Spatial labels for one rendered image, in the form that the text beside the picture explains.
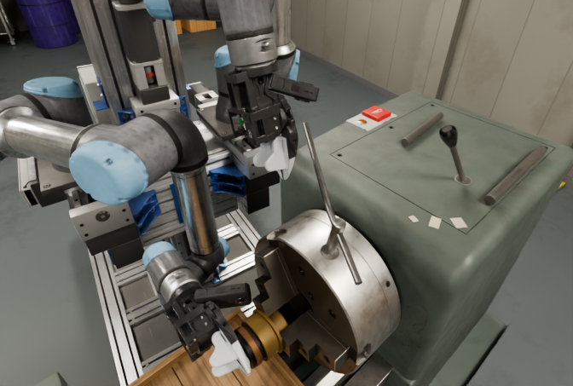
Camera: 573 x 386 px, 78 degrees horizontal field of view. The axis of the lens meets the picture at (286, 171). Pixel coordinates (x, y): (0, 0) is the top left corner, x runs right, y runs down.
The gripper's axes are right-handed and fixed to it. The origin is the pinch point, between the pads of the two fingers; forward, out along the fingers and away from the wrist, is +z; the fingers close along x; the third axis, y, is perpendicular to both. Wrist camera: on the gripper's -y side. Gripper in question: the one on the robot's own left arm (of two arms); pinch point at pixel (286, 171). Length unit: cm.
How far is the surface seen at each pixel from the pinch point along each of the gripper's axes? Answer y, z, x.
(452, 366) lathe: -42, 86, 12
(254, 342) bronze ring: 17.6, 25.3, 5.5
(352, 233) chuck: -5.9, 13.6, 9.4
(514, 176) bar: -41.4, 13.1, 23.8
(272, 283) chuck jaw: 9.4, 19.5, 1.9
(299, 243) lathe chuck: 3.4, 12.3, 4.8
